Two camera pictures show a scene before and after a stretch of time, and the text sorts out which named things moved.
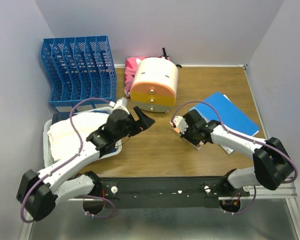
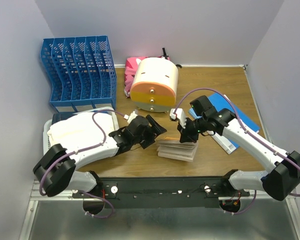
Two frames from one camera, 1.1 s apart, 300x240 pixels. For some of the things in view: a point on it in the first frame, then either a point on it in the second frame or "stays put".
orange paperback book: x=198 y=146 → x=171 y=147
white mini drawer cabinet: x=155 y=84 stays put
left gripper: x=138 y=126 → x=152 y=134
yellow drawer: x=152 y=98 stays put
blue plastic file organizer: x=79 y=68 stays put
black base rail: x=167 y=192 stays put
